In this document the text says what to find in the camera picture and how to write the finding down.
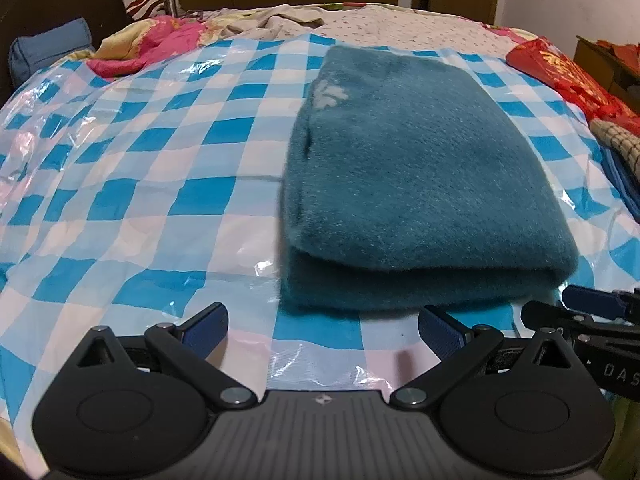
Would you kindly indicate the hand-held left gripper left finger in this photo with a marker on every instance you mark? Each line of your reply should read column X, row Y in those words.
column 207, row 326

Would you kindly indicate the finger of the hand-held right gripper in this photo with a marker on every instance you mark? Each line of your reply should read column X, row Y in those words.
column 550, row 316
column 590, row 301

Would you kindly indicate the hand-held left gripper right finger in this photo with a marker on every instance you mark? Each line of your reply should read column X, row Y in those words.
column 439, row 331

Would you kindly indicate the teal fuzzy sweater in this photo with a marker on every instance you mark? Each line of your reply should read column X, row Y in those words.
column 415, row 170

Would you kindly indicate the blue cloth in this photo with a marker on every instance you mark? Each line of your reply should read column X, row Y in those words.
column 620, row 182

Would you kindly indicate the beige checkered cloth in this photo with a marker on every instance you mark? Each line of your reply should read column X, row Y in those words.
column 622, row 142

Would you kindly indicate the blue checkered plastic sheet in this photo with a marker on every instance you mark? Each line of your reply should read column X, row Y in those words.
column 125, row 185

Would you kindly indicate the red patterned fabric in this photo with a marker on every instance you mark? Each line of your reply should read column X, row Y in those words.
column 565, row 70

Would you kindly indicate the brown cardboard box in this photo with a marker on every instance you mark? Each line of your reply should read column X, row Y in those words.
column 590, row 56

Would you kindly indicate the pink floral quilt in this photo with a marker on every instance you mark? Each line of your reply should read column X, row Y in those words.
column 160, row 40

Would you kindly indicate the floral bed sheet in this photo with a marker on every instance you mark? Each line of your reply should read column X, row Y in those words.
column 400, row 25

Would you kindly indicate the blue pillow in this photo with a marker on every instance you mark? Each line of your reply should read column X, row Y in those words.
column 50, row 47

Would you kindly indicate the red striped cloth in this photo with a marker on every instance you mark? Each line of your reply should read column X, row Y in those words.
column 147, row 9

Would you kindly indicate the dark wooden headboard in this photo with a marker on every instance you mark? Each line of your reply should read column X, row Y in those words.
column 50, row 0

